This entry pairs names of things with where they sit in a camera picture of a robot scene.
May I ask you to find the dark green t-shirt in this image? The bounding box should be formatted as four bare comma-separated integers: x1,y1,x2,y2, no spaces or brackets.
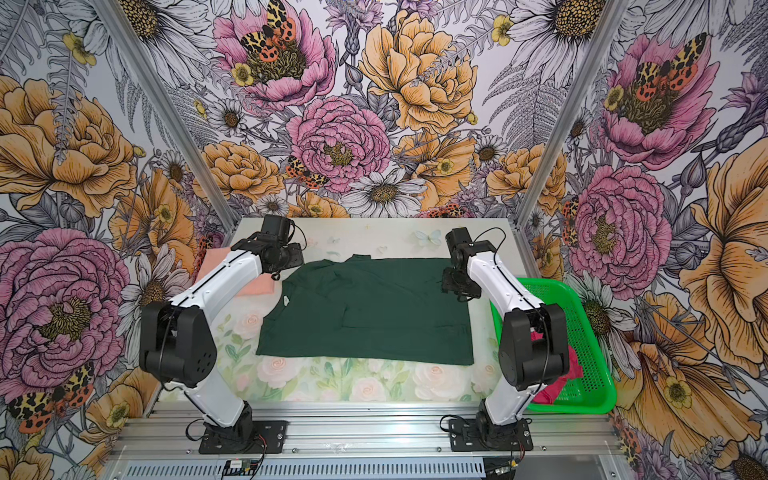
257,255,474,366

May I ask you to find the green plastic laundry basket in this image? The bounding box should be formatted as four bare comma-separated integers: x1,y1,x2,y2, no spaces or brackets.
494,278,616,415

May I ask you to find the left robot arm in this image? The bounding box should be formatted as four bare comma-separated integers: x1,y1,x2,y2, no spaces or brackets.
139,215,304,454

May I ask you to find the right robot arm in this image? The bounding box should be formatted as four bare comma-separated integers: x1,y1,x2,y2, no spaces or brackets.
442,227,570,453

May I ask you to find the folded peach t-shirt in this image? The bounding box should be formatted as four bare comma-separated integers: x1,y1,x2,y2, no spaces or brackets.
195,248,275,296

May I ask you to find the magenta t-shirt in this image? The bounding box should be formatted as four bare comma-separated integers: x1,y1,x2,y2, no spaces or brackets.
533,345,584,405

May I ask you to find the small green circuit board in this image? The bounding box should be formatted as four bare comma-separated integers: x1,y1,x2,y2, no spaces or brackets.
221,459,261,479

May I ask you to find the left aluminium frame post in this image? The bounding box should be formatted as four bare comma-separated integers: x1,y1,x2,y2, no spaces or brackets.
94,1,240,235

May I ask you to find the aluminium frame post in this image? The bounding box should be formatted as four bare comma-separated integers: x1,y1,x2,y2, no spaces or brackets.
94,1,240,235
514,0,619,228

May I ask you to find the right aluminium frame post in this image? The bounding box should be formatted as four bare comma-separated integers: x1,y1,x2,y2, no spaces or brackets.
514,0,619,228

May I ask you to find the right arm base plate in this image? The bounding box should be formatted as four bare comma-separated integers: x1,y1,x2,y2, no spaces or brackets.
440,416,534,453

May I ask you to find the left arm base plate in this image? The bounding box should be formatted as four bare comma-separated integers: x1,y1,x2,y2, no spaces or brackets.
198,420,288,456

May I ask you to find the aluminium mounting rail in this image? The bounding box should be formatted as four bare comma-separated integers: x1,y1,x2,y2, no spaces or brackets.
103,402,633,479

